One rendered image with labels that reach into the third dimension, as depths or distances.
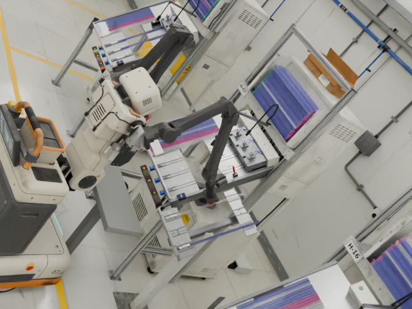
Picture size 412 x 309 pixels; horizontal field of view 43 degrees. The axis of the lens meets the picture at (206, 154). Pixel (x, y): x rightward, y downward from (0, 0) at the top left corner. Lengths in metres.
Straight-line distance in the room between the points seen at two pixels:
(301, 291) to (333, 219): 1.98
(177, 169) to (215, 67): 1.44
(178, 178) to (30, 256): 1.03
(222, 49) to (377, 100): 1.45
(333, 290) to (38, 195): 1.59
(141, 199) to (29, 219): 1.48
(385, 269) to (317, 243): 2.10
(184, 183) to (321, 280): 1.04
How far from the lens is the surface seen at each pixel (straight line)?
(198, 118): 2.68
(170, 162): 3.46
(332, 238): 4.78
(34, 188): 2.52
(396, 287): 2.78
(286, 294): 2.89
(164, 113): 4.72
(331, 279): 2.97
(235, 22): 4.43
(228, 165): 3.41
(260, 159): 3.38
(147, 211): 3.93
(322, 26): 5.55
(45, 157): 2.63
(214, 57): 4.53
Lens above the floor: 2.33
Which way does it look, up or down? 23 degrees down
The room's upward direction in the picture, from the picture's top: 41 degrees clockwise
